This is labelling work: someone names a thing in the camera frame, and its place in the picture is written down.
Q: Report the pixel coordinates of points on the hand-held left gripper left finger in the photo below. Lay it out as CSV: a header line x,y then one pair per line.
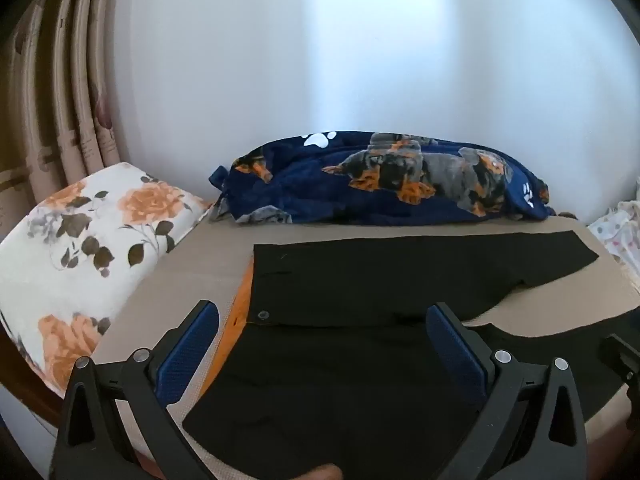
x,y
192,345

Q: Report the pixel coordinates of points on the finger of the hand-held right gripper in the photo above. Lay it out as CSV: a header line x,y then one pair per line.
x,y
617,355

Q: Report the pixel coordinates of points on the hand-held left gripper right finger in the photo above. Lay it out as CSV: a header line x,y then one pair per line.
x,y
457,350

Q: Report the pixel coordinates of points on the black pants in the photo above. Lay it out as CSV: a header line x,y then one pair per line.
x,y
350,280

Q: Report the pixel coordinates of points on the white spotted cloth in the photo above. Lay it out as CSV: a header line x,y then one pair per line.
x,y
620,235

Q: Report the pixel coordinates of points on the white floral pillow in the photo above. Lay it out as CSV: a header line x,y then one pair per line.
x,y
75,260

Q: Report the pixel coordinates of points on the blue dog printed blanket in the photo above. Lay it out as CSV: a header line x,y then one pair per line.
x,y
300,185

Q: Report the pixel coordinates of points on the beige patterned curtain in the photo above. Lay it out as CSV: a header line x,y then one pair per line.
x,y
50,110

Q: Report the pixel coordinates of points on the brown wooden bed frame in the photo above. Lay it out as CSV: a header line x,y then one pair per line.
x,y
20,385

